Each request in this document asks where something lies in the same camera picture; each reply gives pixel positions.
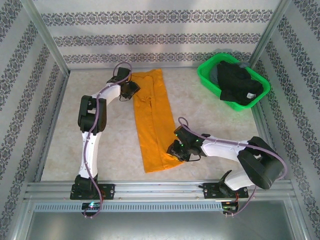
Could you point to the orange t-shirt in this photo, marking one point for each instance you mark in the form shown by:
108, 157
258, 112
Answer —
150, 140

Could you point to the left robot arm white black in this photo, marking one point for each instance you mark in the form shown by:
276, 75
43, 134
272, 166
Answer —
88, 155

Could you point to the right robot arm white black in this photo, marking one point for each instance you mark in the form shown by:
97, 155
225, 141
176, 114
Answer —
220, 147

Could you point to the grey metal sheet panel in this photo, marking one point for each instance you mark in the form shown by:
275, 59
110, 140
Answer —
160, 226

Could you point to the green plastic basket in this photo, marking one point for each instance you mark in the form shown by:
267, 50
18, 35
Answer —
207, 72

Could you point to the black t-shirt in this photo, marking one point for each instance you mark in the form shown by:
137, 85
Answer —
237, 80

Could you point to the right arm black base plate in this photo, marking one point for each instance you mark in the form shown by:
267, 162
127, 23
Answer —
210, 191

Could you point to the aluminium mounting rail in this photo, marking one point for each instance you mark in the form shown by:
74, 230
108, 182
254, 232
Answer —
160, 191

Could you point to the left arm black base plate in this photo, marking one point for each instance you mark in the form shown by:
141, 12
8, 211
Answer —
107, 191

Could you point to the aluminium frame post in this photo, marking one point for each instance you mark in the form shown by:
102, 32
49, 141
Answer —
270, 32
47, 40

